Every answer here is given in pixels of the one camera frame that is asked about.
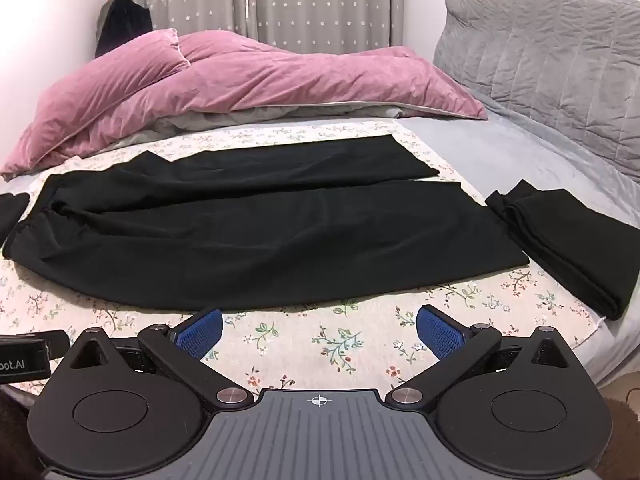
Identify pink duvet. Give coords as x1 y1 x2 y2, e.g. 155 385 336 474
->
0 28 489 183

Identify brown fuzzy rug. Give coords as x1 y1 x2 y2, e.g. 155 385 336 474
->
597 380 640 480

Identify folded black pants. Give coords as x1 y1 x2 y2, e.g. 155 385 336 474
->
484 178 640 321

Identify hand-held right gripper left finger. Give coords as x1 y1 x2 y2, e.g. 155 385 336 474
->
54 309 254 412

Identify dark hanging clothes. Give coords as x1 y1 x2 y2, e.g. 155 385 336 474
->
94 0 154 59

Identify black pants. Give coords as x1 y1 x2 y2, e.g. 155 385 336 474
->
484 178 640 321
1 134 531 310

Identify small black cloth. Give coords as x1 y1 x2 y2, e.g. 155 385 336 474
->
0 192 31 242

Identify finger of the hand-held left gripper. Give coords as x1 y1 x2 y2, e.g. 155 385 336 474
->
15 329 71 360

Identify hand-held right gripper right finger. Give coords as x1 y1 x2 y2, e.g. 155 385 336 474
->
384 304 597 412

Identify dark cloth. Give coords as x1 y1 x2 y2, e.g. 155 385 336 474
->
0 387 43 480

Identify floral bed sheet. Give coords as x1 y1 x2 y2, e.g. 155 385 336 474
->
0 117 610 403

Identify grey flower-print curtain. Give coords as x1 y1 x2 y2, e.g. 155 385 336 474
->
117 0 406 55

